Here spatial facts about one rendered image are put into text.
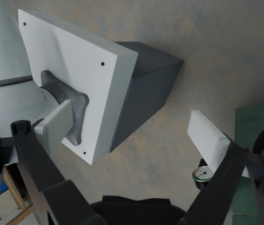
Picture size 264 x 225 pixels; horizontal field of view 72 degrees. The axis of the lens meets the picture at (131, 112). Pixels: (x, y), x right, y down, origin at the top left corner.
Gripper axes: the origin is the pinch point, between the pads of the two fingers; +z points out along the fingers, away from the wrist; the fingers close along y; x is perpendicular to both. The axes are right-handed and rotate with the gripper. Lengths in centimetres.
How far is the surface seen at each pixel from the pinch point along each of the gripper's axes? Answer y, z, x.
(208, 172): 20.1, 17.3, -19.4
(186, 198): 48, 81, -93
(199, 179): 17.5, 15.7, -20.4
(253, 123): 50, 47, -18
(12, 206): -131, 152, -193
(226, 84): 51, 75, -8
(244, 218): 23.8, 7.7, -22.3
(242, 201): 26.0, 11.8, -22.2
